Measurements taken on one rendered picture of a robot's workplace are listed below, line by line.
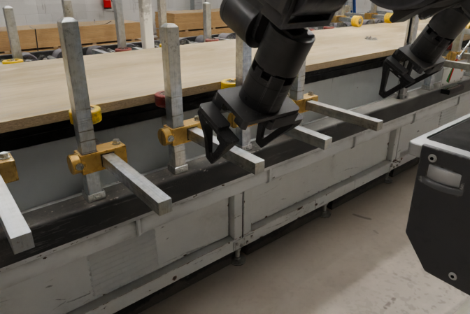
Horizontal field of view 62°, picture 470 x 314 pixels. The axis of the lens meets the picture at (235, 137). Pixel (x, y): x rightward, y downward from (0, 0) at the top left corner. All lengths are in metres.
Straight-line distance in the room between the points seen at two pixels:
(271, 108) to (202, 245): 1.27
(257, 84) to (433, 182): 0.23
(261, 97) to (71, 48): 0.56
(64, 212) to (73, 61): 0.36
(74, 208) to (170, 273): 0.69
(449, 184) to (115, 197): 0.80
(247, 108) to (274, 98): 0.04
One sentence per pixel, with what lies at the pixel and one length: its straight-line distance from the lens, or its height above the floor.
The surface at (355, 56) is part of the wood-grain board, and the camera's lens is 1.91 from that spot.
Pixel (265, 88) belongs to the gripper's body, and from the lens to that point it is 0.47.
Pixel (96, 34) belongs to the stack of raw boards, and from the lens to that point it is 7.24.
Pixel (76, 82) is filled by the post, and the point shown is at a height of 1.01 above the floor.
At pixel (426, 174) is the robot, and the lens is 0.50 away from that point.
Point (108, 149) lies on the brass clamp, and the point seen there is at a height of 0.83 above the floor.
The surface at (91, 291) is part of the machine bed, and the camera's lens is 1.55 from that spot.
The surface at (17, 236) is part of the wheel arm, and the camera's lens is 0.71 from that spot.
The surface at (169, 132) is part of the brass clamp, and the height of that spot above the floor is 0.83.
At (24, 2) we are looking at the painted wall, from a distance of 8.23.
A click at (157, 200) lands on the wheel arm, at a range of 0.79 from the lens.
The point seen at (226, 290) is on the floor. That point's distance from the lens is 1.78.
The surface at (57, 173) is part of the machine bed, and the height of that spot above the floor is 0.70.
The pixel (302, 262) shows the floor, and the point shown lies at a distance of 1.94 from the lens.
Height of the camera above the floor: 1.22
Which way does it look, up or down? 22 degrees down
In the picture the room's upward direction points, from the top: straight up
